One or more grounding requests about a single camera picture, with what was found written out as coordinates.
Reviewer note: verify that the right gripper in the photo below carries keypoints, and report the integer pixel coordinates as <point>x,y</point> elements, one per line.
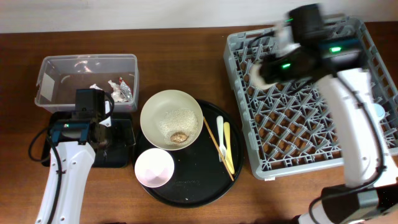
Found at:
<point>265,72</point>

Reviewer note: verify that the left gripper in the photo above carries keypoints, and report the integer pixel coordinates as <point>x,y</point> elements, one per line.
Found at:
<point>110,126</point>

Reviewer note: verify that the white cup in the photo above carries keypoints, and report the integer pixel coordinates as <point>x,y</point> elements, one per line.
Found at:
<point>261,76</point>

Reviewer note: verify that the red silver snack wrapper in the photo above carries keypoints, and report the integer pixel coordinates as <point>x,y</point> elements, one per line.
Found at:
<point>125,89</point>

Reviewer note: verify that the small pink bowl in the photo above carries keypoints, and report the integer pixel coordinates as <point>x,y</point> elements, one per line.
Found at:
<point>154,167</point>

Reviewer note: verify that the large cream bowl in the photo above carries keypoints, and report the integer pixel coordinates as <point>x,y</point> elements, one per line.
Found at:
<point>155,109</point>

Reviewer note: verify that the brown food piece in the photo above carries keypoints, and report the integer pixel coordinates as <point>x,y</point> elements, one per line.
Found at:
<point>179,137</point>

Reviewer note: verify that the pile of white rice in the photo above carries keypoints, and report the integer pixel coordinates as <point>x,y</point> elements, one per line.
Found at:
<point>181,120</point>

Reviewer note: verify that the light blue cup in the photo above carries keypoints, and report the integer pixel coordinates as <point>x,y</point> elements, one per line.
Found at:
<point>380,112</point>

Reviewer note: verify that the wooden chopstick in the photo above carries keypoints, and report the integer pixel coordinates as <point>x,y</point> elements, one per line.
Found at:
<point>218,149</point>

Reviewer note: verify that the white plastic fork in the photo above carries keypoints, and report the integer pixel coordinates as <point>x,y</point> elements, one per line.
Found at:
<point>220,127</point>

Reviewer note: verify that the white napkin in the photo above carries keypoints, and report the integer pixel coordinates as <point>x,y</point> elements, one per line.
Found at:
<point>94,86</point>

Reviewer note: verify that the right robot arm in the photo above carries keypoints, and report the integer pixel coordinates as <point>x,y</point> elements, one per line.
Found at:
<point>337,68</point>

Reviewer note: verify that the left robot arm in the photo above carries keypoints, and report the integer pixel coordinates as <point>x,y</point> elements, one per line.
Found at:
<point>64,192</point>

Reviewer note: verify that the grey dishwasher rack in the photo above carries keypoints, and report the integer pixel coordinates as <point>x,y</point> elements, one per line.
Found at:
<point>288,128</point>

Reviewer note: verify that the clear plastic waste bin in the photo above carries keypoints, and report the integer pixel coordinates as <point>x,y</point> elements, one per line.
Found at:
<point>61,76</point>

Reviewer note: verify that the black rectangular tray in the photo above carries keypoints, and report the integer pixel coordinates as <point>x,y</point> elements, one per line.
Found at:
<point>89,138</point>

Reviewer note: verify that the yellow plastic knife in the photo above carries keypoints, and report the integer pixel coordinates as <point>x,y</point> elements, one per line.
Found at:
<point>227,136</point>

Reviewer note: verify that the round black serving tray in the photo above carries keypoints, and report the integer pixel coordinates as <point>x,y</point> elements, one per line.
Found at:
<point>199,178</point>

